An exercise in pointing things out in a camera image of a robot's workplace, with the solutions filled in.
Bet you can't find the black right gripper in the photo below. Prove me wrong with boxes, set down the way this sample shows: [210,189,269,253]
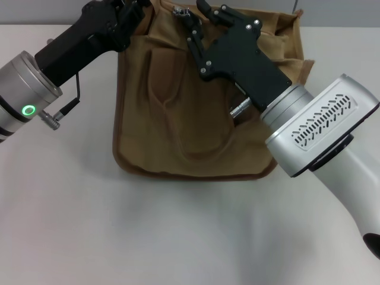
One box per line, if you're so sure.
[177,0,293,113]

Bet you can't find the silver metal zipper pull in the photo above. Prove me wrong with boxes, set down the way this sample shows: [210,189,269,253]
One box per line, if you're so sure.
[172,6,191,19]

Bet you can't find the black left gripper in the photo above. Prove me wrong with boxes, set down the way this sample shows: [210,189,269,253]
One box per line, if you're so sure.
[34,0,151,88]

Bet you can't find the wrist cable with plug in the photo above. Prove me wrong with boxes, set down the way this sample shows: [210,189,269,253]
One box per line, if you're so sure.
[227,99,254,120]
[40,72,83,131]

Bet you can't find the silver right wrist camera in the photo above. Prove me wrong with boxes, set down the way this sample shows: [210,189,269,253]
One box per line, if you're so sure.
[264,74,380,179]

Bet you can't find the left wrist cable with plug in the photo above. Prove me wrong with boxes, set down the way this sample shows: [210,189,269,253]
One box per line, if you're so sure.
[40,72,83,131]

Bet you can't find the khaki canvas food bag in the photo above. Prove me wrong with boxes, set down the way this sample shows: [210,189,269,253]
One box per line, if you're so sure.
[112,0,315,181]

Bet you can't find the right wrist cable with plug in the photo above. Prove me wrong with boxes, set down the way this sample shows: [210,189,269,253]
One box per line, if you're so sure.
[227,99,254,120]

